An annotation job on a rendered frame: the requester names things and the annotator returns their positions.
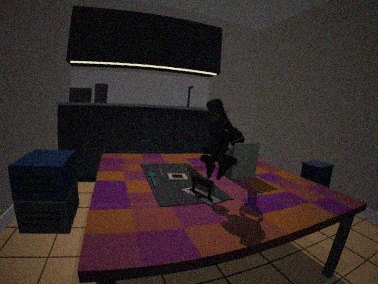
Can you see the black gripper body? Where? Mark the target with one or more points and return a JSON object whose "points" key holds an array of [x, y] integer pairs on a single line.
{"points": [[223, 158]]}

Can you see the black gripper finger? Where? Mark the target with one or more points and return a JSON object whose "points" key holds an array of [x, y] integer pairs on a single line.
{"points": [[222, 169], [210, 168]]}

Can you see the dark grey mat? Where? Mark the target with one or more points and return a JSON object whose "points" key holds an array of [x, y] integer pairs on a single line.
{"points": [[168, 192]]}

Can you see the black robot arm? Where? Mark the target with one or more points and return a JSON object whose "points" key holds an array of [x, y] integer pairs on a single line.
{"points": [[218, 123]]}

